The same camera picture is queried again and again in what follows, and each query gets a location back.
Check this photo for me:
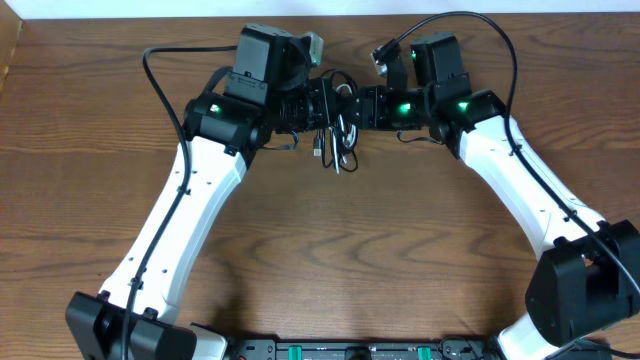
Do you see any cardboard side panel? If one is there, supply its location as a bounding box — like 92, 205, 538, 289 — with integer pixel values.
0, 0, 23, 90

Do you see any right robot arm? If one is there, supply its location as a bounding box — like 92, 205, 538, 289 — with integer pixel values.
349, 32, 639, 359

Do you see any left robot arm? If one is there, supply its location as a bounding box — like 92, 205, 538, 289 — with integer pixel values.
65, 23, 337, 359

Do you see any thick black usb cable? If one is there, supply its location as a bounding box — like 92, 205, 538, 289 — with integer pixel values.
312, 69, 359, 174

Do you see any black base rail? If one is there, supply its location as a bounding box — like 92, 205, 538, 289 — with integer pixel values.
222, 338, 501, 360

